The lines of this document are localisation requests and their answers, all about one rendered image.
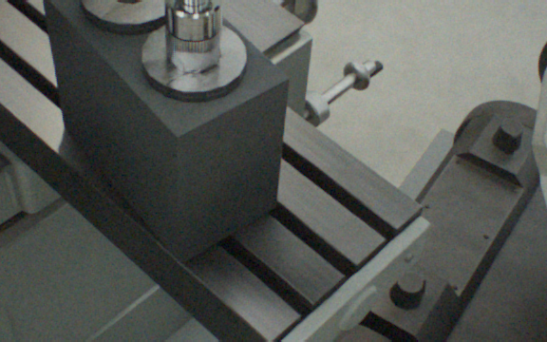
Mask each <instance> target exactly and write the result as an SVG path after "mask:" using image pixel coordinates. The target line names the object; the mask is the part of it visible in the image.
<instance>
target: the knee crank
mask: <svg viewBox="0 0 547 342"><path fill-rule="evenodd" d="M383 68H384V67H383V64H382V63H381V62H380V61H377V60H376V61H374V62H373V61H371V60H370V59H367V60H366V61H365V62H364V63H362V64H361V63H359V62H357V61H350V62H347V63H346V64H345V66H344V68H343V75H344V78H342V79H341V80H340V81H338V82H337V83H336V84H335V85H334V86H332V87H331V88H328V89H327V90H325V91H324V92H323V93H321V94H319V93H318V92H316V91H313V90H307V91H306V98H305V113H304V119H305V120H306V121H307V122H309V123H310V124H312V125H313V126H314V127H317V126H318V125H319V124H321V123H322V122H324V121H325V120H326V119H328V118H329V117H330V108H329V105H330V104H332V103H333V102H334V101H335V100H336V99H337V98H339V97H340V96H341V95H343V94H344V93H345V92H347V91H348V90H349V89H351V88H354V89H356V90H364V89H366V88H367V87H368V86H369V84H370V78H372V77H373V76H375V75H376V74H378V73H379V72H381V71H382V70H383Z"/></svg>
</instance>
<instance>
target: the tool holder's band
mask: <svg viewBox="0 0 547 342"><path fill-rule="evenodd" d="M164 9H165V12H166V13H167V15H168V16H169V17H170V18H171V19H172V20H174V21H175V22H177V23H181V24H184V25H190V26H197V25H204V24H210V23H212V22H213V21H214V20H216V19H217V18H218V17H219V15H220V14H221V12H222V0H206V2H204V3H203V4H200V5H197V6H190V5H186V4H184V3H182V2H181V1H180V0H164Z"/></svg>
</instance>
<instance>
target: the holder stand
mask: <svg viewBox="0 0 547 342"><path fill-rule="evenodd" d="M42 1H43V7H44V12H45V17H46V23H47V34H48V40H49V45H50V50H51V56H52V61H53V66H54V72H55V78H56V83H57V88H58V94H59V100H60V106H61V111H62V116H63V122H64V127H65V129H66V130H67V131H68V133H69V134H70V135H71V136H72V137H73V138H74V140H75V141H76V142H77V143H78V144H79V145H80V146H81V147H82V148H83V149H84V150H85V153H86V154H87V155H88V157H89V158H90V159H91V160H93V161H94V163H95V164H96V165H97V166H98V167H99V169H100V170H101V171H102V172H103V173H104V175H105V176H106V177H107V178H109V180H110V181H111V182H112V183H113V184H114V185H115V187H116V188H117V189H118V190H119V191H120V193H121V195H122V196H123V197H124V199H125V200H126V201H127V202H128V203H129V205H130V206H131V207H132V208H134V209H135V211H136V212H137V213H138V214H139V215H140V217H141V218H142V219H143V220H144V221H145V223H146V224H147V225H148V226H149V227H150V228H151V230H152V231H153V233H154V234H155V236H156V237H157V238H159V239H160V241H161V242H162V243H163V244H164V245H165V247H166V248H167V249H168V250H169V251H170V252H171V254H172V255H173V256H174V257H175V258H176V260H177V261H178V262H179V263H183V262H185V261H187V260H188V259H190V258H192V257H194V256H196V255H197V254H199V253H201V252H202V251H204V250H206V249H207V248H209V247H211V246H212V245H214V244H215V243H217V242H218V241H220V240H222V239H223V238H226V237H228V236H230V235H231V234H233V233H235V232H236V231H238V230H240V229H241V228H243V227H245V225H247V224H249V223H250V222H252V221H254V220H255V219H258V218H259V217H261V216H263V215H264V214H266V213H268V212H270V211H271V210H273V209H274V208H275V206H276V199H277V190H278V181H279V172H280V163H281V154H282V146H283V137H284V127H285V119H286V110H287V101H288V92H289V83H290V80H289V78H288V76H287V75H286V74H285V73H284V72H282V71H281V70H280V69H279V68H278V67H277V66H276V65H275V64H274V62H273V61H272V60H270V59H269V58H267V57H266V56H265V55H264V54H263V53H262V52H261V51H260V50H259V49H258V48H256V47H255V46H254V45H253V44H252V43H251V42H250V41H249V40H248V39H247V38H246V37H245V36H244V35H243V34H242V33H241V32H240V31H239V30H238V29H237V28H236V27H235V26H234V25H232V24H230V23H229V22H228V21H227V20H226V19H225V18H224V17H223V16H222V37H221V57H220V60H219V61H218V63H217V64H216V65H215V66H214V67H213V68H211V69H209V70H207V71H203V72H198V73H191V72H185V71H182V70H180V69H177V68H176V67H174V66H172V65H171V64H170V62H169V61H168V59H167V56H166V40H165V15H164V0H42Z"/></svg>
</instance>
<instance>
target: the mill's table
mask: <svg viewBox="0 0 547 342"><path fill-rule="evenodd" d="M0 142H2V143H3V144H5V145H6V146H7V147H8V149H9V150H10V151H12V152H13V153H14V154H15V155H16V156H17V157H18V158H19V159H20V160H21V161H22V162H24V163H25V164H26V165H27V166H28V167H29V168H30V169H31V170H32V171H33V172H35V173H36V174H37V175H38V176H39V177H40V178H42V179H43V180H44V181H46V182H47V183H48V184H49V186H50V187H51V188H52V189H53V190H54V191H55V192H57V193H58V194H59V195H60V196H61V197H62V198H63V199H64V200H65V201H66V202H68V203H69V204H70V205H71V206H72V207H73V208H74V209H76V210H77V211H78V212H80V213H81V214H82V215H83V216H84V217H85V219H86V220H87V221H88V222H90V223H91V224H92V225H93V226H94V227H95V228H96V229H97V230H98V231H99V232H100V233H102V234H103V235H104V236H105V237H106V238H107V239H109V240H110V241H112V242H113V243H114V244H115V245H116V246H117V247H118V248H119V249H120V251H121V252H123V253H124V254H125V255H126V256H127V257H128V258H129V259H130V260H131V261H132V262H134V263H135V264H136V265H137V266H138V267H139V268H140V269H142V270H143V271H144V272H146V273H147V274H148V275H149V276H150V277H151V279H152V280H153V281H154V282H156V283H157V284H158V285H159V286H160V287H161V288H162V289H163V290H164V291H165V292H166V293H168V294H169V295H170V296H171V297H172V298H173V299H175V300H176V301H177V302H178V303H179V304H180V305H181V306H182V308H183V309H184V310H185V311H186V312H187V313H189V314H190V315H191V316H193V317H194V318H195V319H196V321H197V322H198V323H200V324H201V325H202V326H203V327H204V328H205V329H206V330H208V331H209V332H210V333H212V334H213V336H214V337H215V338H216V339H217V340H218V341H219V342H333V341H335V340H336V338H337V337H338V336H339V335H340V334H341V333H342V332H343V331H347V330H351V329H353V328H354V327H356V326H357V325H358V324H359V323H360V322H361V321H362V320H363V319H364V318H365V317H366V316H367V313H368V311H369V310H370V308H371V307H372V305H373V304H374V302H375V301H376V300H377V299H379V298H380V297H381V296H382V295H383V294H384V293H385V292H386V291H387V290H388V289H390V288H391V287H392V286H393V285H394V284H395V283H396V282H397V280H398V279H399V278H400V277H401V276H403V275H404V274H405V273H406V272H407V271H408V270H409V269H411V268H412V267H413V266H414V265H415V264H416V263H417V262H419V260H420V258H421V255H422V251H423V248H424V244H425V241H426V239H427V236H428V230H429V227H430V224H429V222H428V221H427V220H426V219H424V218H423V217H421V213H422V210H423V206H422V205H420V204H419V203H418V202H416V201H415V200H413V199H412V198H410V197H409V196H408V195H406V194H405V193H404V192H402V191H401V190H400V189H398V188H397V187H396V186H395V185H394V184H392V183H391V182H390V181H388V180H387V179H385V178H383V177H381V176H380V175H379V174H377V173H376V172H375V171H373V170H372V169H370V168H369V167H368V166H366V165H365V164H364V163H363V162H362V161H360V160H359V159H358V158H356V157H355V156H353V155H352V154H351V153H349V152H348V150H346V149H345V148H342V147H341V146H340V145H338V144H337V143H336V142H334V141H333V140H332V139H331V138H329V137H328V136H327V135H325V134H324V133H323V132H321V131H320V130H319V129H317V128H316V127H314V126H313V125H312V124H310V123H309V122H307V121H306V120H305V119H303V118H302V117H300V116H299V115H298V114H296V113H295V112H293V111H292V110H291V109H289V108H288V107H287V110H286V119H285V127H284V137H283V146H282V154H281V163H280V172H279V181H278V190H277V199H276V206H275V208H274V209H273V210H271V211H270V212H268V213H266V214H264V215H263V216H261V217H259V218H257V219H255V220H254V221H252V222H250V223H249V224H247V225H245V227H243V228H241V229H240V230H238V231H236V232H235V233H233V234H231V235H230V236H228V237H225V238H223V239H222V240H220V241H218V242H217V243H215V244H214V245H212V246H211V247H209V248H207V249H206V250H204V251H202V252H201V253H199V254H197V255H196V256H193V257H192V258H190V259H188V260H187V261H185V262H183V263H179V262H178V261H177V260H176V258H175V257H174V256H173V255H172V254H171V252H170V251H169V250H168V249H167V248H166V247H165V245H164V244H163V243H162V242H161V241H160V239H159V238H158V237H156V236H155V234H154V233H153V231H152V230H151V228H150V227H149V226H148V225H147V224H146V223H145V221H144V220H143V219H142V218H141V217H140V215H139V214H138V213H137V212H136V211H135V209H134V208H132V207H131V206H130V205H129V203H128V202H127V201H126V200H125V199H124V197H123V196H122V195H121V193H120V191H119V190H118V189H117V188H116V187H115V185H114V184H113V183H112V182H111V181H110V180H109V178H107V177H106V176H105V175H104V173H103V172H102V171H101V170H100V169H99V167H98V166H97V165H96V164H95V163H94V161H93V160H92V159H90V158H89V157H88V155H87V154H86V153H85V150H84V149H83V148H82V147H81V146H80V145H79V144H78V143H77V142H76V141H75V140H74V138H73V137H72V136H71V135H70V134H69V133H68V131H67V130H66V129H65V127H64V122H63V116H62V111H61V106H60V100H59V94H58V88H57V83H56V78H55V72H54V66H53V61H52V56H51V50H50V45H49V40H48V34H47V23H46V17H45V12H44V7H43V1H42V0H0Z"/></svg>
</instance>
